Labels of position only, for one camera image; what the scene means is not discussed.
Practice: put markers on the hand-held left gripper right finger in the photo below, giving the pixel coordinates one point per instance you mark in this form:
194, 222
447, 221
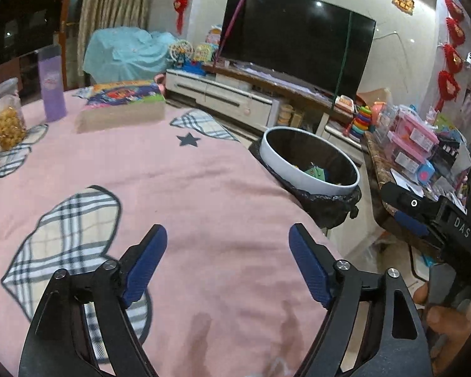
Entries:
312, 263

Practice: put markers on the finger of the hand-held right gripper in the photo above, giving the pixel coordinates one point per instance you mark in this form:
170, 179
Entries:
404, 200
410, 223

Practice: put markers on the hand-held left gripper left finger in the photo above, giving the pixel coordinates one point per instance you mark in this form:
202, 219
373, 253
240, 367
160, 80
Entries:
147, 263

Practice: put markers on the black trash bag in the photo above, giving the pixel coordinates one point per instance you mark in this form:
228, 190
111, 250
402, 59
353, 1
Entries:
325, 208

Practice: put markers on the green snack wrapper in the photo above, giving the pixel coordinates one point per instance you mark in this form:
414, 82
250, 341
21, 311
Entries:
316, 172

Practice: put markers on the white round trash bin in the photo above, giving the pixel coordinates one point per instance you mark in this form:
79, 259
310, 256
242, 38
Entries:
274, 161

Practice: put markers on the person's right hand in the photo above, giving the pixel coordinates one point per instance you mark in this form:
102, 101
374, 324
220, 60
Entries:
443, 322

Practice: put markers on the pink plastic storage boxes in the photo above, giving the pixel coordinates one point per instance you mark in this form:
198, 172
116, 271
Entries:
412, 141

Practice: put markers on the pink patchwork tablecloth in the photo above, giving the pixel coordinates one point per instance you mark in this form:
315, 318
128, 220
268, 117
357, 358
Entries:
180, 188

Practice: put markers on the rainbow stacking rings toy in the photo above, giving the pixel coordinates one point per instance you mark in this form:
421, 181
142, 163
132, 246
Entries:
362, 123

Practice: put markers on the red heart hanging decoration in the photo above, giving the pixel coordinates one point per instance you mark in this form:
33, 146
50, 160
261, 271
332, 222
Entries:
451, 55

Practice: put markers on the colourful picture box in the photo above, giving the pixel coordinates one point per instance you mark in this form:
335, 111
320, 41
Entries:
121, 102

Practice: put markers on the white television cabinet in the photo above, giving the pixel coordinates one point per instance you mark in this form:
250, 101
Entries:
219, 94

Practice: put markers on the black television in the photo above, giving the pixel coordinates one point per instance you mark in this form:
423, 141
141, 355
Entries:
294, 43

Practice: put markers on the clear popcorn jar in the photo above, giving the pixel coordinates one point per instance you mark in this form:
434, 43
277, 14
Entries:
7, 121

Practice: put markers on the purple tumbler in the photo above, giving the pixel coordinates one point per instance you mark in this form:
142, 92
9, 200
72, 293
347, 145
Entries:
52, 86

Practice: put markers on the teal cloth covered chair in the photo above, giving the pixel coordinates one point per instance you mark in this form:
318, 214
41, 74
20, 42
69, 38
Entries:
125, 55

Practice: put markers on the ferris wheel toy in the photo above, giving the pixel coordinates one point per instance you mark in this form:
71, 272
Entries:
180, 53

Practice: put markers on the colourful toy house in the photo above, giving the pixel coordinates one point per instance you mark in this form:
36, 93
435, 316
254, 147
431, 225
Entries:
208, 47

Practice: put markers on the pink stick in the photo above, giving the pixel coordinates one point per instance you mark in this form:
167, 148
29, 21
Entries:
229, 27

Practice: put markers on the beige curtain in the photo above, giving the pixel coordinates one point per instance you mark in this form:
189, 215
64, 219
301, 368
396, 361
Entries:
109, 4

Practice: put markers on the red knot hanging decoration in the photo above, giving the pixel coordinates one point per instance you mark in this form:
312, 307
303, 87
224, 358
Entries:
183, 0

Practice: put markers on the wooden framed glass door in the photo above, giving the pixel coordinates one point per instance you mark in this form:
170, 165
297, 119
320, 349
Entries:
19, 27

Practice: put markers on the gold red wall ornament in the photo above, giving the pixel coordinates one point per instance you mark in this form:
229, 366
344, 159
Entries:
404, 0

